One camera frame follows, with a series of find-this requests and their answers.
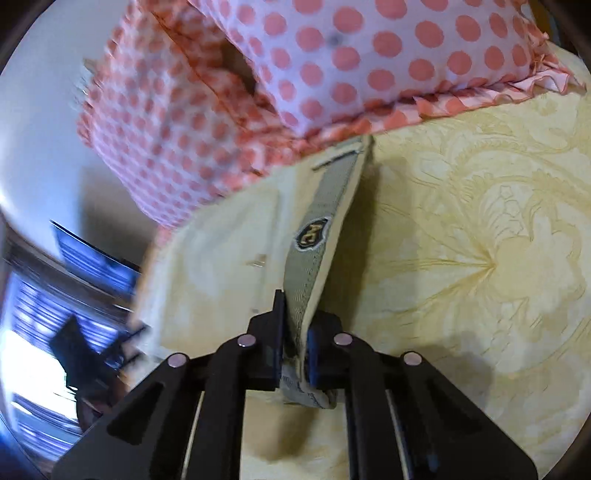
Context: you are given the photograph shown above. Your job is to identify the beige khaki pants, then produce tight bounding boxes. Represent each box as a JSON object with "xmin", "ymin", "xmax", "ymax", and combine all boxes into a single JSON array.
[{"xmin": 131, "ymin": 133, "xmax": 378, "ymax": 480}]

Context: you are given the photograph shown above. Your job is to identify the person's left hand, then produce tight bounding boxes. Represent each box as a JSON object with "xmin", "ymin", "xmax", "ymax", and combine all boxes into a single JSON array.
[{"xmin": 75, "ymin": 390, "xmax": 125, "ymax": 433}]

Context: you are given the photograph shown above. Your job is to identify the window with curtains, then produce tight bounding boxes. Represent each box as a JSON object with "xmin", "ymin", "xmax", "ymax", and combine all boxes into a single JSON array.
[{"xmin": 1, "ymin": 240, "xmax": 132, "ymax": 478}]

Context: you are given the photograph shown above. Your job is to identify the yellow patterned bedspread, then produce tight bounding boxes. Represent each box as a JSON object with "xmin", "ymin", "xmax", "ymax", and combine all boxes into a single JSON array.
[{"xmin": 320, "ymin": 48, "xmax": 590, "ymax": 474}]

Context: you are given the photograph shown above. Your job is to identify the pink polka dot pillow left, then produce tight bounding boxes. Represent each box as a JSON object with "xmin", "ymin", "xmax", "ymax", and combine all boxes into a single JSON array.
[{"xmin": 77, "ymin": 1, "xmax": 318, "ymax": 229}]

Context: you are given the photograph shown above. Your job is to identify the pink polka dot pillow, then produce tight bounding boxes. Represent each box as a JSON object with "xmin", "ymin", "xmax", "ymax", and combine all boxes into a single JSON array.
[
  {"xmin": 197, "ymin": 1, "xmax": 575, "ymax": 135},
  {"xmin": 77, "ymin": 1, "xmax": 318, "ymax": 229}
]

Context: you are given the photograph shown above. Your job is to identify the pink polka dot pillow right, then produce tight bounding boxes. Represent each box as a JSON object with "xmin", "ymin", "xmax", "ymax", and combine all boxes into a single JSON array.
[{"xmin": 197, "ymin": 1, "xmax": 575, "ymax": 135}]

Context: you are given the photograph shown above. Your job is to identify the wall mounted television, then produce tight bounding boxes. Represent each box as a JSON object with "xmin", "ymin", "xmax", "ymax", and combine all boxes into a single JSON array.
[{"xmin": 51, "ymin": 221, "xmax": 140, "ymax": 300}]

